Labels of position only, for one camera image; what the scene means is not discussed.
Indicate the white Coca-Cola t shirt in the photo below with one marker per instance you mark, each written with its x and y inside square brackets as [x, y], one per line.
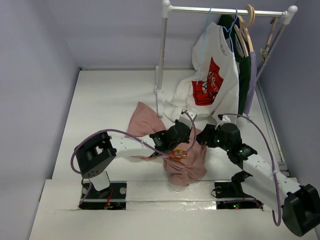
[217, 91]

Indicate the dark green t shirt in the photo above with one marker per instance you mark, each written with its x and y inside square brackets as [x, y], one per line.
[243, 62]

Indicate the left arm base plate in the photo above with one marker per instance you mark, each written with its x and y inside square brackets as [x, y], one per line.
[111, 198]

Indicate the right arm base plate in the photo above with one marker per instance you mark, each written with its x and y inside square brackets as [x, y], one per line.
[229, 194]

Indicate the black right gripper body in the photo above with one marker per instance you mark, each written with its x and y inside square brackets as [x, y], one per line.
[206, 133]

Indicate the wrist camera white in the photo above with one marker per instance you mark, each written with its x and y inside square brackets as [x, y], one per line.
[188, 116]
[223, 119]

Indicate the light blue wire hanger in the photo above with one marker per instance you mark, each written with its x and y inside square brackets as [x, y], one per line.
[203, 43]

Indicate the lilac t shirt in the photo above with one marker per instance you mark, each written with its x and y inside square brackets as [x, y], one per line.
[253, 74]

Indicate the white clothes rack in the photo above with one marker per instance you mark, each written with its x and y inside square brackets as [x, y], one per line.
[285, 15]

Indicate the pink t shirt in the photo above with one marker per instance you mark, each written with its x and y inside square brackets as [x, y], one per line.
[183, 170]

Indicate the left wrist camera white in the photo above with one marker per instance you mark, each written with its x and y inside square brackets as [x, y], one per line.
[188, 116]

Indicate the wooden clip hanger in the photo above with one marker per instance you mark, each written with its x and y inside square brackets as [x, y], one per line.
[265, 50]

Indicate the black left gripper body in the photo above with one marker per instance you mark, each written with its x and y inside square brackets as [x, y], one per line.
[184, 139]

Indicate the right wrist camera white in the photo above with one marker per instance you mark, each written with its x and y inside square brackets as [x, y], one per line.
[223, 119]

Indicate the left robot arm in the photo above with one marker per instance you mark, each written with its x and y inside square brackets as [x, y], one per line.
[97, 151]

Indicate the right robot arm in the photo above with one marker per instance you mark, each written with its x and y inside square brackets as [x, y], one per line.
[297, 204]

